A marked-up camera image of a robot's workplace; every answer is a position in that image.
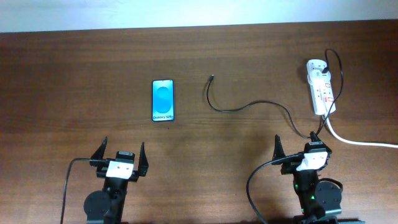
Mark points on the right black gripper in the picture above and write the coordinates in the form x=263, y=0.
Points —
x=290, y=166

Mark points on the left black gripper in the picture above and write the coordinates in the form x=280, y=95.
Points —
x=142, y=166

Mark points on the blue screen smartphone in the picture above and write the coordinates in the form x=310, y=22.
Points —
x=163, y=100

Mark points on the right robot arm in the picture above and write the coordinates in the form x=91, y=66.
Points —
x=319, y=198

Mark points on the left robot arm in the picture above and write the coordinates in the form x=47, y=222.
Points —
x=106, y=206

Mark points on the white charger adapter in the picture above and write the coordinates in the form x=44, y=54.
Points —
x=317, y=77

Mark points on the white power strip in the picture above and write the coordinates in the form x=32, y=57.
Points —
x=322, y=95

